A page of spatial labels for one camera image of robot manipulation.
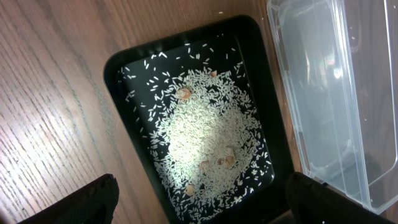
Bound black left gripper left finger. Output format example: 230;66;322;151
22;174;119;224

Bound pile of rice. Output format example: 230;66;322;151
117;42;274;223

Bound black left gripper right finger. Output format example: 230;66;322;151
285;172;392;224

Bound clear plastic bin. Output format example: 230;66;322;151
267;0;397;214

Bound black tray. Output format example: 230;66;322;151
104;15;294;223

